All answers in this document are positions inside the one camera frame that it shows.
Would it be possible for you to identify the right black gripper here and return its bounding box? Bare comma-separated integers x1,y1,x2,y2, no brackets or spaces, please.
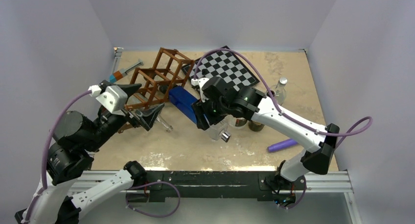
191,95,229,130

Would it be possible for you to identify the clear glass bottle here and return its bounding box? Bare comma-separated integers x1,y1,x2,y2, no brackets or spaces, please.
156,116,173,132

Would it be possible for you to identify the clear bottle silver cap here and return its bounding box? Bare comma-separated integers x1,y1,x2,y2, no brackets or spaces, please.
229,115,248,130

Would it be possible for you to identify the brown wooden wine rack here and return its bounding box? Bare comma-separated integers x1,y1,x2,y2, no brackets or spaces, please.
125,47,195,112

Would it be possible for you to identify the blue square bottle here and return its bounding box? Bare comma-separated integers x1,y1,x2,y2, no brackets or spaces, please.
168,86,231,143

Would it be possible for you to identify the olive wine bottle tan label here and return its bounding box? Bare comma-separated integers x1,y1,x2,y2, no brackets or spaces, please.
248,121,265,132

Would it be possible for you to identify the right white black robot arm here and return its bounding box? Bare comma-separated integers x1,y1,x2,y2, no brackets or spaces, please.
191,77,339,188

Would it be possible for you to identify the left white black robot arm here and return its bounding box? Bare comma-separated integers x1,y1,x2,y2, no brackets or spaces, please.
15,104,163,224

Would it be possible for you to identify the black white checkerboard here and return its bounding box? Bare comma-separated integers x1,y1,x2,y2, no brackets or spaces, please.
196,50,259,90

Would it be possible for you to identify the blue orange syringe toy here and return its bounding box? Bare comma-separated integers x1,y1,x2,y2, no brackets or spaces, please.
108,59,144,83

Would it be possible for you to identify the purple toy microphone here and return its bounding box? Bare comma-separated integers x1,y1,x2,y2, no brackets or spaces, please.
267,138,298,153

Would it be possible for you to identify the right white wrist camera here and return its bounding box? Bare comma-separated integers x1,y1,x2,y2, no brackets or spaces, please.
191,77,209,102

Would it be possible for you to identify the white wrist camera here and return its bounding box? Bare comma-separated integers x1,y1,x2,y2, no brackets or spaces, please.
88,83,142,116
191,77,209,102

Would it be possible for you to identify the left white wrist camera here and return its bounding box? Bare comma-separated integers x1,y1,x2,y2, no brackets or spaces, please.
88,83,142,116

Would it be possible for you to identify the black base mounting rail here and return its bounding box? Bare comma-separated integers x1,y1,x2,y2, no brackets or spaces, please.
127,171,305,202

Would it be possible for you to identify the purple loop cable at base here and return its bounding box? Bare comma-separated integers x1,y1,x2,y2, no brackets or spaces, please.
125,181,181,218

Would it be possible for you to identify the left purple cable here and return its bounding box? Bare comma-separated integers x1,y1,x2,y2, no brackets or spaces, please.
24,90,93,223

